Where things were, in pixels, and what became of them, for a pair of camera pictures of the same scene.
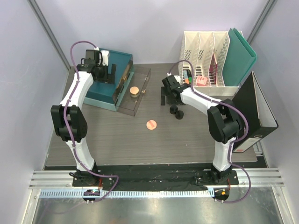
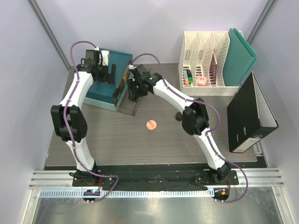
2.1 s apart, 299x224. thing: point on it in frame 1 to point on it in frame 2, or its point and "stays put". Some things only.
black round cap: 179,115 stays put
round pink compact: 151,124 stays put
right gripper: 163,93 to 132,93
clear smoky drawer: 122,85 stays put
